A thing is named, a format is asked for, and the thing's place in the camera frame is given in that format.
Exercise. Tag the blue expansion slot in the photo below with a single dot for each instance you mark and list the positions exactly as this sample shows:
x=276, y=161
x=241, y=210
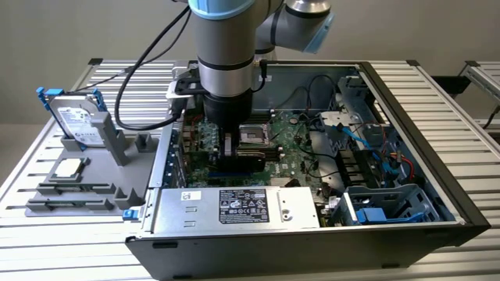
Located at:
x=218, y=177

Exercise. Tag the CPU socket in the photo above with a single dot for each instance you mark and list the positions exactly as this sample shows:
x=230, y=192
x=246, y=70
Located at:
x=256, y=134

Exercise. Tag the green motherboard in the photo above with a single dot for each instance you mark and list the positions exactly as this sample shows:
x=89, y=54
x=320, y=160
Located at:
x=290, y=146

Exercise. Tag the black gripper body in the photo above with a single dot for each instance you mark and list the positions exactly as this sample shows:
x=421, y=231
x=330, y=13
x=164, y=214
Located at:
x=226, y=112

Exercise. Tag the blue case side latch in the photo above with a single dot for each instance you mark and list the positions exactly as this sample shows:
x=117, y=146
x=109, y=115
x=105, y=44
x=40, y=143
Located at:
x=128, y=214

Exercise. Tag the metal disk bay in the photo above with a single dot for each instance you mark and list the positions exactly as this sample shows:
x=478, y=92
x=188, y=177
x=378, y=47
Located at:
x=336, y=128

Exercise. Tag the grey parts rack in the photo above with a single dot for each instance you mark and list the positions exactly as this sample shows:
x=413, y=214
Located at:
x=97, y=164

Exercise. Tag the blue drive caddy latch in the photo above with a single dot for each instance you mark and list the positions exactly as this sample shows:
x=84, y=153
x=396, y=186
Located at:
x=370, y=216

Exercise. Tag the black fan shroud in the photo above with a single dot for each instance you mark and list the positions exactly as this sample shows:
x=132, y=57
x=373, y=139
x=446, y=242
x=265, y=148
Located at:
x=357, y=169

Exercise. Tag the silver chipset heatsink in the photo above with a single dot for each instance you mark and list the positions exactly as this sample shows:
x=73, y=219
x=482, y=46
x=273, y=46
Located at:
x=285, y=182

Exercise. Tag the black graphics card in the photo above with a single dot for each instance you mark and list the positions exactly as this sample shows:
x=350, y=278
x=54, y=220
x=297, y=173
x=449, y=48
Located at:
x=252, y=164

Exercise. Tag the silver black wrist camera mount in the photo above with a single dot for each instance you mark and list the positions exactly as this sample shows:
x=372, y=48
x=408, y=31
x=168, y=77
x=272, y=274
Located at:
x=182, y=87

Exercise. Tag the black open PC case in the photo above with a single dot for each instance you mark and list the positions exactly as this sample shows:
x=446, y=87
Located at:
x=296, y=251

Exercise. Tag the blue hard disk caddy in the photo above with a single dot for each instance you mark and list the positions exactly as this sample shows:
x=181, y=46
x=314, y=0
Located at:
x=42, y=96

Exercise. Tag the metal optical drive cage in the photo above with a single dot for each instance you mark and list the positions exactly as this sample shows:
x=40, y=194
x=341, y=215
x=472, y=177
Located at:
x=350, y=93

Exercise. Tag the silver CPU chip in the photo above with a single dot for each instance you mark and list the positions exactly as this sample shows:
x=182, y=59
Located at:
x=68, y=169

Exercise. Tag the neighbouring metal slat table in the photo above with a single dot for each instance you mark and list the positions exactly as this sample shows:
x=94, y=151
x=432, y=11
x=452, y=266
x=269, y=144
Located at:
x=481, y=79

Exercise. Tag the silver coin battery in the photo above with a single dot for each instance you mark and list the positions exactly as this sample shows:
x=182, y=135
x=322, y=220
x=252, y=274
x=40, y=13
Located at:
x=293, y=120

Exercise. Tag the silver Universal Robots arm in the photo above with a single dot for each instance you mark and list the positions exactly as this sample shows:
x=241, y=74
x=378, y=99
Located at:
x=222, y=44

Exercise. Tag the black RAM slot bank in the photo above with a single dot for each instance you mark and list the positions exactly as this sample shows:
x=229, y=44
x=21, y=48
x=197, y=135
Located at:
x=269, y=152

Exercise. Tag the silver power supply unit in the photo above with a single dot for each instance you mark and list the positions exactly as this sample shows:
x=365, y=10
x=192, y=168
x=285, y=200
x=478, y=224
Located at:
x=233, y=209

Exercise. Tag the silver hard disk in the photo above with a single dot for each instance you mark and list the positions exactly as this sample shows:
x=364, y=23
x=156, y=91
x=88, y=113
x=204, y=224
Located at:
x=76, y=120

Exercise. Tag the blue drive cage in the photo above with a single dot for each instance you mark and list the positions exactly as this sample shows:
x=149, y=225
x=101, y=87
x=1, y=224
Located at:
x=394, y=199

